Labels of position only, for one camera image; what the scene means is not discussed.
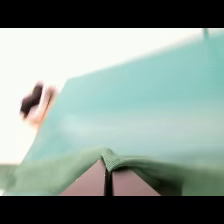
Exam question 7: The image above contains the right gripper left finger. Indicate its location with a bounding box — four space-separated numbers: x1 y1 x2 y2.
60 158 108 197

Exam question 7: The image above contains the green T-shirt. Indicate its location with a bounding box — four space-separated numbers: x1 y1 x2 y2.
0 29 224 197

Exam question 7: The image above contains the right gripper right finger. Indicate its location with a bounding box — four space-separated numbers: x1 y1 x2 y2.
110 168 162 197

